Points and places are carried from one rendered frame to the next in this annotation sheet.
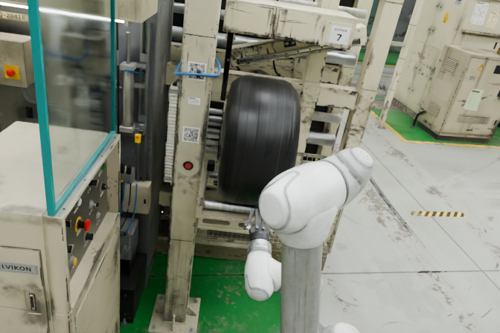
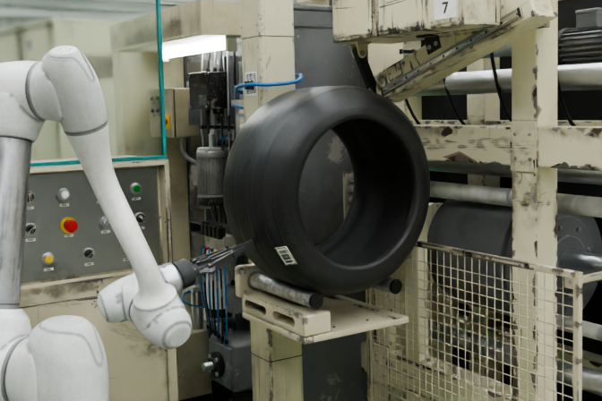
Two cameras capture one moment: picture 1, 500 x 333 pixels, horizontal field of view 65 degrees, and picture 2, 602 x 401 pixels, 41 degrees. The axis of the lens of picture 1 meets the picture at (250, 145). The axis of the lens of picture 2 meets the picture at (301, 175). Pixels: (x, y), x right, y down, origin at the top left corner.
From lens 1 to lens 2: 2.21 m
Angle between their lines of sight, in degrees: 63
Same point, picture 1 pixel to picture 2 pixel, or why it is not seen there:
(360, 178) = (44, 70)
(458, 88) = not seen: outside the picture
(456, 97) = not seen: outside the picture
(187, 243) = (264, 364)
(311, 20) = not seen: outside the picture
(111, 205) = (164, 257)
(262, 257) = not seen: hidden behind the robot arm
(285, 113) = (285, 112)
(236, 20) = (341, 22)
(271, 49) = (415, 62)
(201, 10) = (248, 6)
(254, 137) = (242, 146)
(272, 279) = (121, 293)
